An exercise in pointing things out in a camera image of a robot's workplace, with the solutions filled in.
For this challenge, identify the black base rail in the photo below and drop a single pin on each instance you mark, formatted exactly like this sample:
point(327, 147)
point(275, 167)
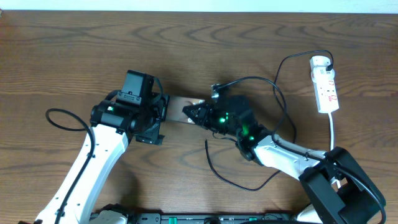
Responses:
point(156, 218)

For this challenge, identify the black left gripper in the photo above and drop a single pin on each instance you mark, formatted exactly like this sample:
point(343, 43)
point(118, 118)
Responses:
point(163, 109)

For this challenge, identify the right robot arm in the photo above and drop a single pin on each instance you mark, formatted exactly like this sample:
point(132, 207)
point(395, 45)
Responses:
point(338, 188)

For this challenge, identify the white charger plug adapter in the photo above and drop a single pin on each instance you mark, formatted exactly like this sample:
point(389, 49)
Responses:
point(320, 61)

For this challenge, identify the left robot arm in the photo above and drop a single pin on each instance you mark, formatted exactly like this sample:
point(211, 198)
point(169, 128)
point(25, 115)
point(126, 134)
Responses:
point(114, 122)

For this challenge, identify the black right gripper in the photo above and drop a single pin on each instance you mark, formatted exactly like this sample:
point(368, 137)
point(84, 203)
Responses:
point(201, 119)

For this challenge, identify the white power strip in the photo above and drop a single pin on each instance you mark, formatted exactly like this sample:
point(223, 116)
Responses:
point(325, 90)

